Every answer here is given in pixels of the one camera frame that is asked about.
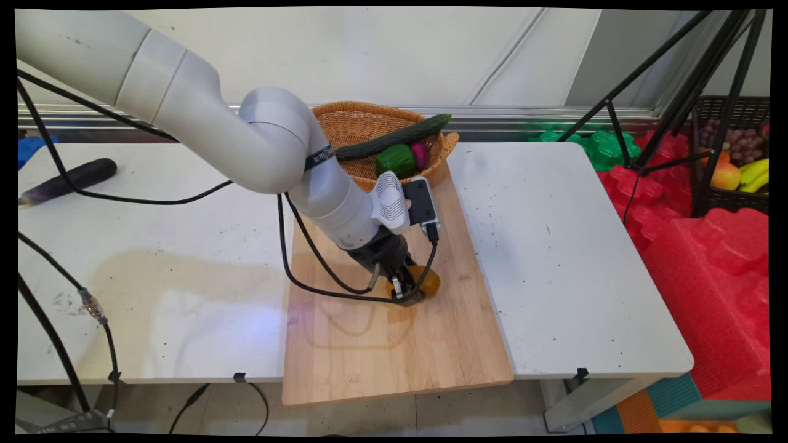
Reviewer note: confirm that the green foam mat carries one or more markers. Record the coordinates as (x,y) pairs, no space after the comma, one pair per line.
(606,151)

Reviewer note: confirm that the black tripod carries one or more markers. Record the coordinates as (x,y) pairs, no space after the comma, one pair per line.
(692,92)

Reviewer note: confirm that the purple grape bunch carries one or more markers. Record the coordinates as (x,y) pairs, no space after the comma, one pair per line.
(742,144)

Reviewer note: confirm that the yellow red mango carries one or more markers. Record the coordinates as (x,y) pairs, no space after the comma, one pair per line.
(725,176)

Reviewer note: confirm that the yellow banana bunch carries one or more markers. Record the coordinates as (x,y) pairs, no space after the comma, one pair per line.
(756,171)

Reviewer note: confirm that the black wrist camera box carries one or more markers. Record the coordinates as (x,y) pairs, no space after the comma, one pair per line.
(420,203)

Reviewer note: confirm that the white table leg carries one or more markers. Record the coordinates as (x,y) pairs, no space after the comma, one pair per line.
(578,403)

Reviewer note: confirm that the large red foam block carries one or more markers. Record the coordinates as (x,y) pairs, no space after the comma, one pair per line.
(714,295)

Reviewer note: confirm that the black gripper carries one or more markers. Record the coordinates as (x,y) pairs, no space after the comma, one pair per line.
(381,253)

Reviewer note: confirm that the brown potato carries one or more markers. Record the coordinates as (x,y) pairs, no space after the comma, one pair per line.
(431,284)

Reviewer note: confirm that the blue object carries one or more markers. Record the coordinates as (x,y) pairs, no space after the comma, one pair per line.
(34,149)

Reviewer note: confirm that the red foam mat pile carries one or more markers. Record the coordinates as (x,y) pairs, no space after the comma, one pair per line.
(652,203)

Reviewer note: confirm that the wooden cutting board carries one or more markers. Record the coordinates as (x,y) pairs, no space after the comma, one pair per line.
(394,357)

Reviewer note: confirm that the woven wicker basket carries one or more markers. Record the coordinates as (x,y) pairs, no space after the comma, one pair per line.
(363,123)

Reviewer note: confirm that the magenta toy vegetable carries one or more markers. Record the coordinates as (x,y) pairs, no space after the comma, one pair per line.
(420,154)

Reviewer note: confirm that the dark purple eggplant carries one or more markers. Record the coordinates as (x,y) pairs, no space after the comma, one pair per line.
(71,179)

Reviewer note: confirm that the green bell pepper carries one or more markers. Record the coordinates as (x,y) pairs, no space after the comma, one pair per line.
(395,161)

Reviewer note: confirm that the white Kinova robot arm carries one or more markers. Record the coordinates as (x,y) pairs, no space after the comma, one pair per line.
(184,104)

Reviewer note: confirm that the white ribbed camera mount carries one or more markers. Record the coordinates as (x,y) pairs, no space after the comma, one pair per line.
(389,200)

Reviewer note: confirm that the long green cucumber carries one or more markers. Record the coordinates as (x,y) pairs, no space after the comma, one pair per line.
(412,130)

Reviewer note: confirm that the orange fruit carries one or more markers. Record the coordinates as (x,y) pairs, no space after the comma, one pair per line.
(721,157)

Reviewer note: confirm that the metal wall rail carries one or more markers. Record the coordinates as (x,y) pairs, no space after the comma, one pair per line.
(523,114)

